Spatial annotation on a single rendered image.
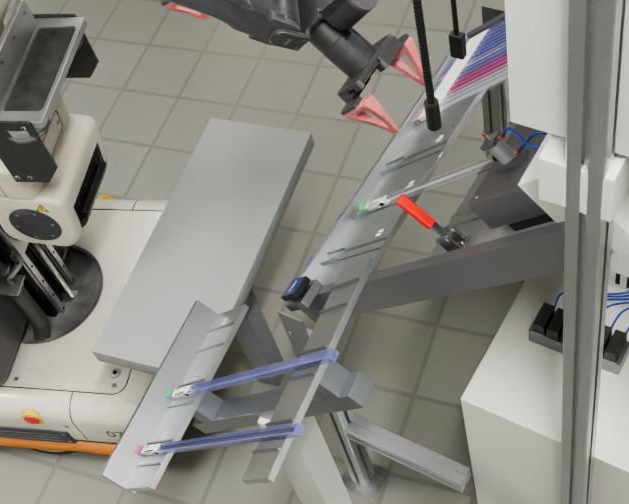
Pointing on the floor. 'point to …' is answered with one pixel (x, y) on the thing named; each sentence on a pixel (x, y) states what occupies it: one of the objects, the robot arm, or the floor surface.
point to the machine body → (542, 372)
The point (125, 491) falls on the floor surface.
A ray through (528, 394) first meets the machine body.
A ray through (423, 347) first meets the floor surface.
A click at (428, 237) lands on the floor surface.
